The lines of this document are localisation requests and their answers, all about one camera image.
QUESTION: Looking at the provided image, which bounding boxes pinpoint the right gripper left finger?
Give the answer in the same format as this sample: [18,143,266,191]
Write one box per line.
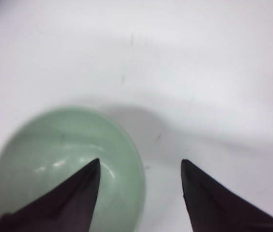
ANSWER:
[0,159,100,232]

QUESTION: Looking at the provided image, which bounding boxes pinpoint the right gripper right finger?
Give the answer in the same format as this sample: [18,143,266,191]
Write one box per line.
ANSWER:
[181,159,273,232]

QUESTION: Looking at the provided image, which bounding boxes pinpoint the green bowl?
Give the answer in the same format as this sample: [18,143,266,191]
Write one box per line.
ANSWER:
[0,108,145,232]

